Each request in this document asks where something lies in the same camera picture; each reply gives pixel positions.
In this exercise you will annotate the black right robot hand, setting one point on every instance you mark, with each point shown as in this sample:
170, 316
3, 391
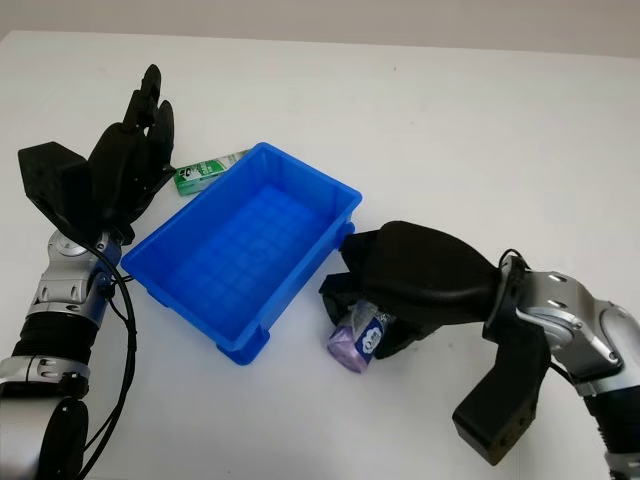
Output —
425, 275

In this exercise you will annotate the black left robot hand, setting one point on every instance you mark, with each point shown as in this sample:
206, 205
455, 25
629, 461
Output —
120, 170

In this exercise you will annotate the green drink carton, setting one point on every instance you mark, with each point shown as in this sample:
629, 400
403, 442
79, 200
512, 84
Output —
197, 177

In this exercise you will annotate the purple trash bag roll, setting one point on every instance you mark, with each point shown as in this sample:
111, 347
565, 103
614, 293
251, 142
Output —
357, 345

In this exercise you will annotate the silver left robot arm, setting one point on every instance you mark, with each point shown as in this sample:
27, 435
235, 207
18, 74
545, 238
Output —
55, 300

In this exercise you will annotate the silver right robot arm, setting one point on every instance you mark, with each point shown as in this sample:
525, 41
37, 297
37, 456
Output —
590, 325

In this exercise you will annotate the blue plastic tray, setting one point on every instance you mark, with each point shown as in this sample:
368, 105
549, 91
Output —
240, 250

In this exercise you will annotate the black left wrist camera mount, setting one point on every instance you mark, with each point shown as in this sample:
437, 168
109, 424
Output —
50, 180

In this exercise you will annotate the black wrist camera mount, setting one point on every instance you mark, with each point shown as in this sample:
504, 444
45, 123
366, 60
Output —
505, 395
50, 180

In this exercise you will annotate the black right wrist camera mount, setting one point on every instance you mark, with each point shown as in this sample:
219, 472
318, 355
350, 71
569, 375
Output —
505, 395

